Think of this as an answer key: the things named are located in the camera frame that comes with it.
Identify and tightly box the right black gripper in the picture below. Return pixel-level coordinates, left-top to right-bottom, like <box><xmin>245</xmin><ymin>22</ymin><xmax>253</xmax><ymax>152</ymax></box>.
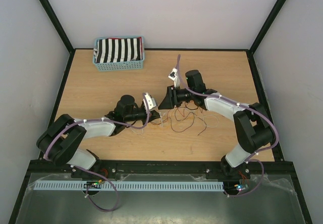
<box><xmin>158</xmin><ymin>85</ymin><xmax>195</xmax><ymax>110</ymax></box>

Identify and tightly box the yellow wire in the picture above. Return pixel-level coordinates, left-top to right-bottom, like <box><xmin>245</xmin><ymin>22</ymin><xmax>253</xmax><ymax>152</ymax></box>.
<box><xmin>150</xmin><ymin>113</ymin><xmax>177</xmax><ymax>126</ymax></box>

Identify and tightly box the white wire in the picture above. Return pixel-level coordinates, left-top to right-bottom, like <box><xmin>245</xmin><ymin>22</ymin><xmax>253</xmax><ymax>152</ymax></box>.
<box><xmin>131</xmin><ymin>110</ymin><xmax>219</xmax><ymax>135</ymax></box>

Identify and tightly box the dark purple wire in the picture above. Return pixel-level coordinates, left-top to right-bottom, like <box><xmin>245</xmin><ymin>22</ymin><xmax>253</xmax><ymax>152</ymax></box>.
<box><xmin>170</xmin><ymin>101</ymin><xmax>206</xmax><ymax>136</ymax></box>

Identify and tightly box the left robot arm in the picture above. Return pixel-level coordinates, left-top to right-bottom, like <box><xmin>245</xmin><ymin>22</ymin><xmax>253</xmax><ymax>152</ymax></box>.
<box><xmin>36</xmin><ymin>93</ymin><xmax>159</xmax><ymax>178</ymax></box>

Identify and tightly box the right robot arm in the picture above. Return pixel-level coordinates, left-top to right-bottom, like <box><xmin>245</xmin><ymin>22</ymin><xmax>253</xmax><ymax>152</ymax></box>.
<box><xmin>158</xmin><ymin>68</ymin><xmax>278</xmax><ymax>178</ymax></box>

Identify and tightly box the light blue plastic basket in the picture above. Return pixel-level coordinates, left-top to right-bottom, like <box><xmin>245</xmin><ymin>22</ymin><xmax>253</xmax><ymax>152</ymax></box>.
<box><xmin>92</xmin><ymin>36</ymin><xmax>145</xmax><ymax>72</ymax></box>

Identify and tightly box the black white striped cloth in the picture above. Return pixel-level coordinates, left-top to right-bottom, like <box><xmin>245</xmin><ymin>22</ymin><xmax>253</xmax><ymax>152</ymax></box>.
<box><xmin>93</xmin><ymin>36</ymin><xmax>144</xmax><ymax>64</ymax></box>

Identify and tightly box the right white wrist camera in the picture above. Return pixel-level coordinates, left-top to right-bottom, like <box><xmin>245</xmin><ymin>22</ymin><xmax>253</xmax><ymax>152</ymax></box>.
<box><xmin>168</xmin><ymin>68</ymin><xmax>180</xmax><ymax>88</ymax></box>

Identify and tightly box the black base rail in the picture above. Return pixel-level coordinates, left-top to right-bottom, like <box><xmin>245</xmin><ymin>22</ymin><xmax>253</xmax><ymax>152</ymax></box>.
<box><xmin>27</xmin><ymin>159</ymin><xmax>250</xmax><ymax>182</ymax></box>

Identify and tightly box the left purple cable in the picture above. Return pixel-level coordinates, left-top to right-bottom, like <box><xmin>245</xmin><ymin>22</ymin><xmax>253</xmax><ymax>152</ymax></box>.
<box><xmin>44</xmin><ymin>92</ymin><xmax>152</xmax><ymax>212</ymax></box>

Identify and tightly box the purple cable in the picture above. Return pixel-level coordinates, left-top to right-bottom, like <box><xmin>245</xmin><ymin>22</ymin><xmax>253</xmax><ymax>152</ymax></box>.
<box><xmin>175</xmin><ymin>54</ymin><xmax>280</xmax><ymax>197</ymax></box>
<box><xmin>44</xmin><ymin>92</ymin><xmax>152</xmax><ymax>212</ymax></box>

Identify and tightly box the light blue slotted cable duct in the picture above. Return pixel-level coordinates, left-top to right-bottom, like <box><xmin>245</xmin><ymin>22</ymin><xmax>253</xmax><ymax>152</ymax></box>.
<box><xmin>33</xmin><ymin>181</ymin><xmax>223</xmax><ymax>192</ymax></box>

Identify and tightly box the black enclosure frame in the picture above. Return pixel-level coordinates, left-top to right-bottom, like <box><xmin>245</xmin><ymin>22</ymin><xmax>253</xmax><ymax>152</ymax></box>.
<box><xmin>9</xmin><ymin>0</ymin><xmax>312</xmax><ymax>223</ymax></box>

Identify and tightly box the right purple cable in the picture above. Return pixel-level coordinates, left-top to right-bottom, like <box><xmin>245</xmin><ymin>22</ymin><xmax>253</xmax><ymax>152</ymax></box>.
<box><xmin>175</xmin><ymin>54</ymin><xmax>280</xmax><ymax>197</ymax></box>

